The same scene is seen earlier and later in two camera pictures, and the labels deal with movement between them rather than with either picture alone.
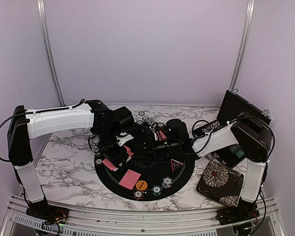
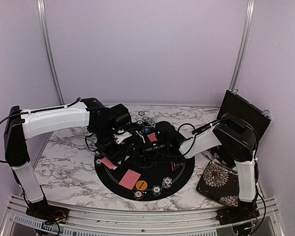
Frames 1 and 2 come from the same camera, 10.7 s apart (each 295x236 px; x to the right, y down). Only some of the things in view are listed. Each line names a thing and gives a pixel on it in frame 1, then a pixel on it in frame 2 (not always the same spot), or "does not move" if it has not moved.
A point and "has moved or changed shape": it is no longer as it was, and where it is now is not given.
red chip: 138,194 does not move
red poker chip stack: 99,162 does not move
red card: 162,134 has moved or changed shape
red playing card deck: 108,164 does not move
